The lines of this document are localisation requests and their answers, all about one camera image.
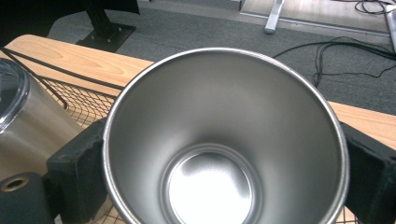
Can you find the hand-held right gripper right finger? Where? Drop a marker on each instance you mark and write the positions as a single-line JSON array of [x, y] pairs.
[[373, 180]]

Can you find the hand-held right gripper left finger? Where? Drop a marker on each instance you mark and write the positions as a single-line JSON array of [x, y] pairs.
[[77, 168]]

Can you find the steel tumbler with clear lid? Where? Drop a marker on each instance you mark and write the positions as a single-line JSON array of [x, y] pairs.
[[31, 133]]

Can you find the white mug with steel inside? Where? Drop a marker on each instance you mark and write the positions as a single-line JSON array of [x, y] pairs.
[[218, 109]]

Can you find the black stand base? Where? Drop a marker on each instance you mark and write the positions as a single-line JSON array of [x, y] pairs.
[[106, 35]]

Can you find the dark curtain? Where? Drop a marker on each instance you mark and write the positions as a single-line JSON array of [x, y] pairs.
[[31, 15]]

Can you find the white metal desk frame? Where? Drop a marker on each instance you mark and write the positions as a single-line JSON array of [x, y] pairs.
[[274, 18]]

